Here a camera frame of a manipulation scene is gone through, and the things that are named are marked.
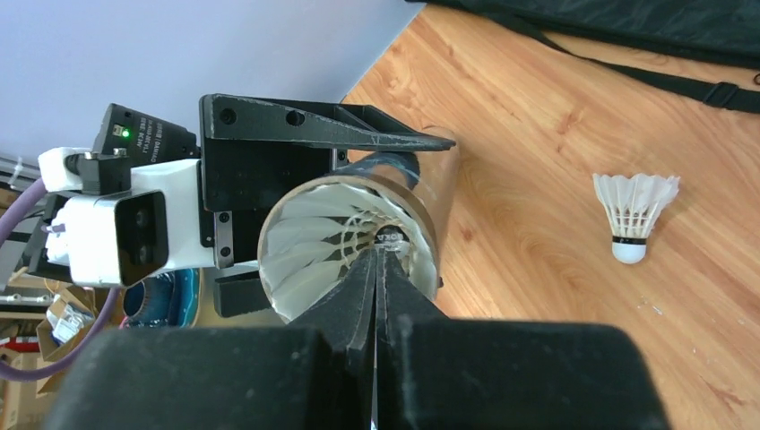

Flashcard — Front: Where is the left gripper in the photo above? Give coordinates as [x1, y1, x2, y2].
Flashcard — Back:
[198, 92, 457, 319]

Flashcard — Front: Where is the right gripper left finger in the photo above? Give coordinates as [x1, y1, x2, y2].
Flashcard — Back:
[42, 250, 377, 429]

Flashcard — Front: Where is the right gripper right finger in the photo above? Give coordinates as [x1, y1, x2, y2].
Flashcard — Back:
[376, 251, 671, 429]

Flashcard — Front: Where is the black shuttlecock tube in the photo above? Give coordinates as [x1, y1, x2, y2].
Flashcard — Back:
[257, 145, 461, 323]

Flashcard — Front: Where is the white feather shuttlecock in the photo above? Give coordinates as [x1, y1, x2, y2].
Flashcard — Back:
[592, 173, 680, 264]

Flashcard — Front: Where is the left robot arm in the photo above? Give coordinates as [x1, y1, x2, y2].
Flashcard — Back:
[30, 94, 457, 324]

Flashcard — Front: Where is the black Crossway racket bag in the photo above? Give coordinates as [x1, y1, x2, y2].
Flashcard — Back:
[406, 0, 760, 115]

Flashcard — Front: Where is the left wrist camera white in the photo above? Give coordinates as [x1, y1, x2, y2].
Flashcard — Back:
[38, 147, 214, 288]

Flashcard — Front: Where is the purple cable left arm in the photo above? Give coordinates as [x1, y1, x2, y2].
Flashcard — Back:
[0, 177, 123, 383]

